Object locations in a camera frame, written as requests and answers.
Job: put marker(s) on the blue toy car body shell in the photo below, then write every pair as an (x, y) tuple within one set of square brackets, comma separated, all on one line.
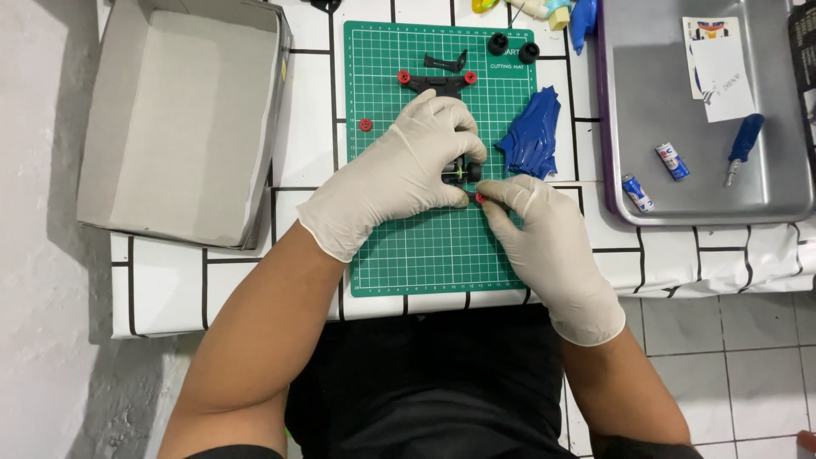
[(532, 131)]

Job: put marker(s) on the blue and white battery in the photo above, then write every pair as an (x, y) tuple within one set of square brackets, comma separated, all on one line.
[(637, 192), (672, 160)]

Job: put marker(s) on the blue plastic object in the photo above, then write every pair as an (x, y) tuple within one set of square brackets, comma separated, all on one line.
[(583, 22)]

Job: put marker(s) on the green cutting mat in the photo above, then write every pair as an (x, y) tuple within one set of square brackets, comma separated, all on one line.
[(433, 255)]

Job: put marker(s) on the red object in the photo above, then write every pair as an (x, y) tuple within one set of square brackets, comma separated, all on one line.
[(808, 441)]

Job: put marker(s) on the small black plastic bracket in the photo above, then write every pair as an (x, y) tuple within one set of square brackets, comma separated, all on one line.
[(443, 62)]

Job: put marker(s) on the small black object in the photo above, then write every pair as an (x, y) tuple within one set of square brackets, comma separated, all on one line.
[(326, 4)]

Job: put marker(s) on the white paper slip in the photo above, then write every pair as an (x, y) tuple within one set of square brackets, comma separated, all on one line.
[(723, 80)]

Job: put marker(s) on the person's right hand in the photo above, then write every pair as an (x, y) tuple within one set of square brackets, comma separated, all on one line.
[(554, 255)]

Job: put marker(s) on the black packet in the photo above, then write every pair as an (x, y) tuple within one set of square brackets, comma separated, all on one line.
[(804, 57)]

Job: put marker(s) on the metal tray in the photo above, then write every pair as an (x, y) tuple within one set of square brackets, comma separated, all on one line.
[(650, 76)]

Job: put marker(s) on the white and teal bottle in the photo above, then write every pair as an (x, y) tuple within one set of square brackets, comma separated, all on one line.
[(549, 9)]

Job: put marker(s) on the yellow plastic object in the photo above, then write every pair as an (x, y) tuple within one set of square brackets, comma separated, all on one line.
[(483, 5)]

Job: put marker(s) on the black toy wheel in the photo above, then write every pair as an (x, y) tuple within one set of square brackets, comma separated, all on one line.
[(498, 43), (528, 52)]

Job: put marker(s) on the black bumper plate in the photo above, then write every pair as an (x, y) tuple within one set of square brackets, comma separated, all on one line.
[(438, 84)]

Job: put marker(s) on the sticker sheet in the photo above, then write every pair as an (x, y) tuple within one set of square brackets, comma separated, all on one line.
[(707, 27)]

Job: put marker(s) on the black toy car chassis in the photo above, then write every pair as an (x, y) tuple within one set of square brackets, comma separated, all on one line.
[(460, 172)]

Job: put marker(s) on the person's left hand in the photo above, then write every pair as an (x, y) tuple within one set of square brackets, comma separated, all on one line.
[(389, 172)]

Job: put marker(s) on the person's black clothing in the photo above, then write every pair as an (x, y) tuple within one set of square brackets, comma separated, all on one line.
[(433, 389)]

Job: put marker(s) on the grey cardboard box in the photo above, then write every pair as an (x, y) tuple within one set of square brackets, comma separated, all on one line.
[(185, 115)]

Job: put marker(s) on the white tablecloth with black lines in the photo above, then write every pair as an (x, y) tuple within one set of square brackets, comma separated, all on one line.
[(166, 287)]

